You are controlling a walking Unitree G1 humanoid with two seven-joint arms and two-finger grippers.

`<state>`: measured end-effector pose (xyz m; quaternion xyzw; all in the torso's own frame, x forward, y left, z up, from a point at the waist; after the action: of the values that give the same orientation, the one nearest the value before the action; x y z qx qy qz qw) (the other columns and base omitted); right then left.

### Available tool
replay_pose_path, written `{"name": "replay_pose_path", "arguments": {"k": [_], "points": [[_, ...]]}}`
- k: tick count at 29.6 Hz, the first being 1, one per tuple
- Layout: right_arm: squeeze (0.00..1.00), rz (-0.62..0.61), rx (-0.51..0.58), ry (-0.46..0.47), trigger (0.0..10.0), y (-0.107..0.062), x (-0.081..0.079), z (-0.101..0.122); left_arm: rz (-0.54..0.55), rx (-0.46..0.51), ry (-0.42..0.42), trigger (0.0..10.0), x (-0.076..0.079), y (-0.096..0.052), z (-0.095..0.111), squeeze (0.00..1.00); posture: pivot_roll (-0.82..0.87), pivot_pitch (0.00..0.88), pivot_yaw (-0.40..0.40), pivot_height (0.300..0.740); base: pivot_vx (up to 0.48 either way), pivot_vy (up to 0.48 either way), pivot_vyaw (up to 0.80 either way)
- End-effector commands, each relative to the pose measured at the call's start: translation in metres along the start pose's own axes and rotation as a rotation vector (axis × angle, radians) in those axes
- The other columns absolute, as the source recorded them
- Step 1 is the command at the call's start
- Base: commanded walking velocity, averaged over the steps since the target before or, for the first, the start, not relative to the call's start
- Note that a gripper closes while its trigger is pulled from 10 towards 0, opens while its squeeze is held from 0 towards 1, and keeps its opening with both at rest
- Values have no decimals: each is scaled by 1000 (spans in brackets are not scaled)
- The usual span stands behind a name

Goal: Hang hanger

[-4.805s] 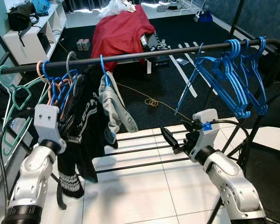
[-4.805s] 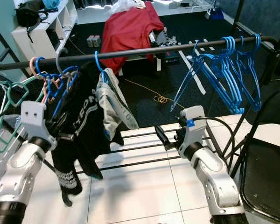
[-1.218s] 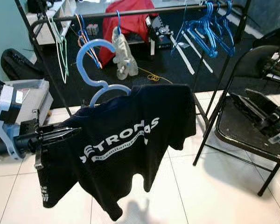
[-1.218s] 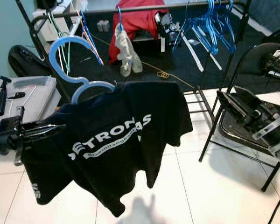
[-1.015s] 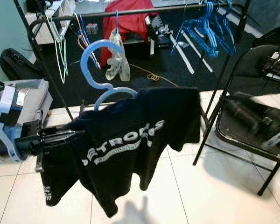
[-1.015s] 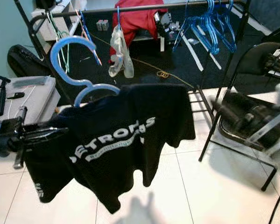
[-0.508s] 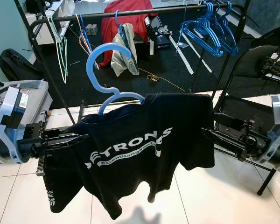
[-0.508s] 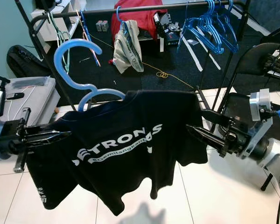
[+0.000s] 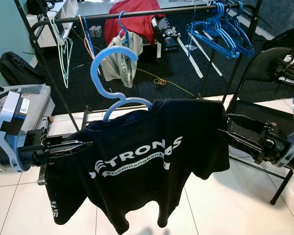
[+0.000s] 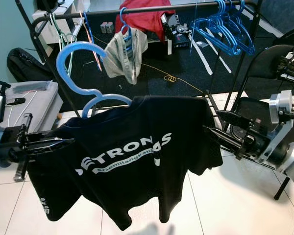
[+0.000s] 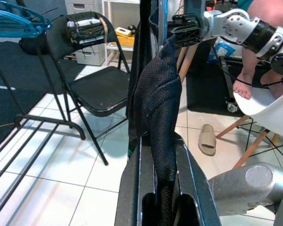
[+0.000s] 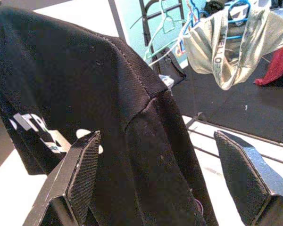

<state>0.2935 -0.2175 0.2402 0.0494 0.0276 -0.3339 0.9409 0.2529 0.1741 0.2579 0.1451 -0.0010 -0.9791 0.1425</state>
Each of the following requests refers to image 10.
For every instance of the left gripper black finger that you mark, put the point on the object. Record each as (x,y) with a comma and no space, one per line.
(50,150)
(55,141)

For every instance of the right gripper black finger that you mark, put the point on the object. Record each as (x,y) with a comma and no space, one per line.
(234,123)
(225,138)

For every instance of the light blue plastic hanger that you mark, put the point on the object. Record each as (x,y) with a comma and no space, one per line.
(62,66)

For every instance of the black t-shirt with white print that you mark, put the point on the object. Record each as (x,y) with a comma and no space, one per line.
(132,142)

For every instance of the orange hanger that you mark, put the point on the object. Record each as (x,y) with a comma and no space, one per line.
(89,32)

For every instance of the grey footstool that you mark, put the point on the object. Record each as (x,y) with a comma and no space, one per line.
(41,105)

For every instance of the black folding chair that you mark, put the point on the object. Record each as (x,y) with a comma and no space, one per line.
(262,63)

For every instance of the black backpack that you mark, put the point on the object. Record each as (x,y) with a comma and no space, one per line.
(24,66)

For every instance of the black equipment pile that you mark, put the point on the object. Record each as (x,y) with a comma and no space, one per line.
(291,66)

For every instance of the bunch of blue plastic hangers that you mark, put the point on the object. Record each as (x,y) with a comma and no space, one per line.
(228,39)

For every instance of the dark carpet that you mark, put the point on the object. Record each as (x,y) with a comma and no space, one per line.
(166,61)

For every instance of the grey garment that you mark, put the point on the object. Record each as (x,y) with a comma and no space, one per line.
(125,61)

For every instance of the black machine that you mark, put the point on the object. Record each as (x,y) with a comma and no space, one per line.
(176,32)

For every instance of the white shelf unit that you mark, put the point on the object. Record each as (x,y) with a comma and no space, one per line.
(56,29)

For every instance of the black metal clothes rack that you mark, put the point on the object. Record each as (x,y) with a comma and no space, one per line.
(186,8)

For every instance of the red cloth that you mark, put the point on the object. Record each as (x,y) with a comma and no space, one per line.
(147,24)

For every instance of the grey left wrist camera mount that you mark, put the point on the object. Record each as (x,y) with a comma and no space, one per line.
(0,147)

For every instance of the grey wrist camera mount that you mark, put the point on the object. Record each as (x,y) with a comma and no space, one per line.
(0,147)
(281,107)

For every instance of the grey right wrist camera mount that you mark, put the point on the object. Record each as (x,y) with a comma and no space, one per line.
(281,107)

